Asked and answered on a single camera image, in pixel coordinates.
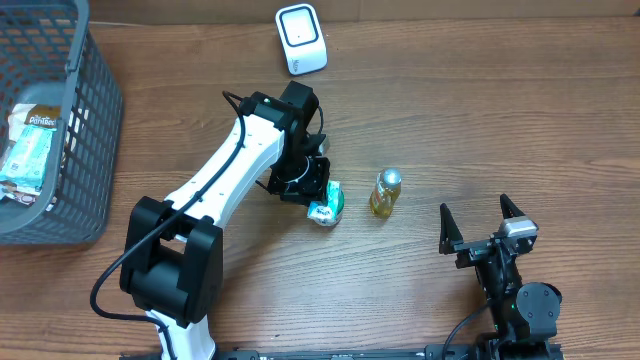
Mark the yellow juice bottle silver cap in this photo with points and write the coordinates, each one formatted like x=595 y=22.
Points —
x=386 y=191

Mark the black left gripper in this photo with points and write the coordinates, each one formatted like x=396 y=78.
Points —
x=313 y=192

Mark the green lid white jar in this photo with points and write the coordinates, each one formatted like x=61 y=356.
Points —
x=329 y=211

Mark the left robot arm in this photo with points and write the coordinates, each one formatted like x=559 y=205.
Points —
x=173 y=261

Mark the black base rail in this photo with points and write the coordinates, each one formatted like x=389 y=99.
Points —
x=430 y=352

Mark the grey plastic mesh basket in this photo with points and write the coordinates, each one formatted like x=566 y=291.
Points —
x=49 y=57

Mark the white barcode scanner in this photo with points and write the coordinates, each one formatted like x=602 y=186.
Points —
x=302 y=39

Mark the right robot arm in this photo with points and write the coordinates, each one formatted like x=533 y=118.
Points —
x=524 y=314

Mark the brown white snack packet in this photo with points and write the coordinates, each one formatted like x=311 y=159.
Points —
x=39 y=115

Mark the red white packet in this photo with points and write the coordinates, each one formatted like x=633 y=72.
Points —
x=24 y=195

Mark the teal white snack packet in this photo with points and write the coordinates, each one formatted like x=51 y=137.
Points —
x=25 y=167

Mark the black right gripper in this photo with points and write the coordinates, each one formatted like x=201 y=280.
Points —
x=484 y=248

